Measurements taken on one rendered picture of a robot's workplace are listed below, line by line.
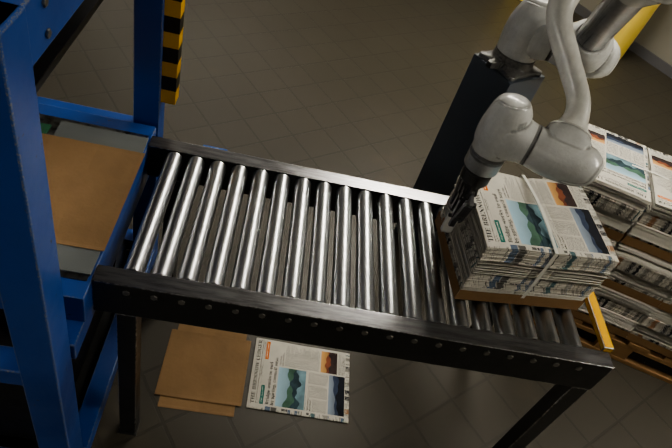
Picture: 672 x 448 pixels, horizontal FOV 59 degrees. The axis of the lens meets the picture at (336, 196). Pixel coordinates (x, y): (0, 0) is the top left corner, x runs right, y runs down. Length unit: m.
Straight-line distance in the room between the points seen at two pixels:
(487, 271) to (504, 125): 0.40
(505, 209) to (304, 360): 1.08
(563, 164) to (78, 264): 1.14
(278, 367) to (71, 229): 1.03
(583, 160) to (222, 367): 1.46
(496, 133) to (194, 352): 1.41
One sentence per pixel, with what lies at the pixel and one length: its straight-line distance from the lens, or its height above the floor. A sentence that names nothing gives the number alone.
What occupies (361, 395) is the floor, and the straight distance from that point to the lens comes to 2.33.
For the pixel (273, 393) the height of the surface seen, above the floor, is 0.01.
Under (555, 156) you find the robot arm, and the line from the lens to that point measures 1.41.
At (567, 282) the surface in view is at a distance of 1.69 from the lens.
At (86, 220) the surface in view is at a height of 0.80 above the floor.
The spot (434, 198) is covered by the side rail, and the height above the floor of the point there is 0.80.
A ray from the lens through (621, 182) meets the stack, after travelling 2.37.
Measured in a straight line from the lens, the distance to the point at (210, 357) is 2.29.
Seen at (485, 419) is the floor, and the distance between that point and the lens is 2.48.
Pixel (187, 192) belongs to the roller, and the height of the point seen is 0.80.
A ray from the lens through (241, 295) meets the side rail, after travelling 1.47.
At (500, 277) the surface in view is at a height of 0.91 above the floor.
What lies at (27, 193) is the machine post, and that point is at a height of 1.27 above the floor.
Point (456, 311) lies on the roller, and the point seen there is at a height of 0.80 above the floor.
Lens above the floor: 1.99
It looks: 42 degrees down
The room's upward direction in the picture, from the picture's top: 19 degrees clockwise
